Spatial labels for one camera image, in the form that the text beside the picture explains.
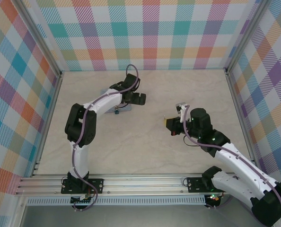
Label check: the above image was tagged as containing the blue-grey plastic bag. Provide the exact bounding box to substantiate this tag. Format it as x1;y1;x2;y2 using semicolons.
99;87;133;112

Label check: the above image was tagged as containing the small circuit board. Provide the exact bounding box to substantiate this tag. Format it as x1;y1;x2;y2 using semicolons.
205;193;220;203
70;195;94;204

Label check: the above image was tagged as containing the grey metal shelf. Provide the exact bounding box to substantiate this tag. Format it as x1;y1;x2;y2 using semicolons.
19;203;257;227

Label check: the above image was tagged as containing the aluminium floor rail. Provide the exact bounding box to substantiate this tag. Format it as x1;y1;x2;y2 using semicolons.
225;70;262;171
31;72;65;177

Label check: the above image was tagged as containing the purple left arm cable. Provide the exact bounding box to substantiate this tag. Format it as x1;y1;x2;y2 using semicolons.
70;63;141;212

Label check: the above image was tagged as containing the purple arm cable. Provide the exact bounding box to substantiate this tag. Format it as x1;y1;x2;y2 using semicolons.
70;63;141;212
182;110;281;227

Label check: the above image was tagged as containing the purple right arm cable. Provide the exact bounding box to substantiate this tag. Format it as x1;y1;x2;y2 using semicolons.
182;110;281;227

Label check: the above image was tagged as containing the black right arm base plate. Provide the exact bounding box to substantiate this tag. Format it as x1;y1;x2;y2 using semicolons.
186;176;229;193

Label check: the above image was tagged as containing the long aluminium mounting rail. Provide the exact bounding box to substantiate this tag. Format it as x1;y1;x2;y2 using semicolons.
15;174;259;196

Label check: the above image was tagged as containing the white slotted cable duct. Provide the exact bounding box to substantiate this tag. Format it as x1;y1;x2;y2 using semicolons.
26;195;206;206

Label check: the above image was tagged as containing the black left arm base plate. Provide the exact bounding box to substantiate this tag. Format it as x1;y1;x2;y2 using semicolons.
61;177;105;195

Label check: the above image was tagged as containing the aluminium frame post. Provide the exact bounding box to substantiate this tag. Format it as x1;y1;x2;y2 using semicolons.
14;0;63;78
225;0;269;73

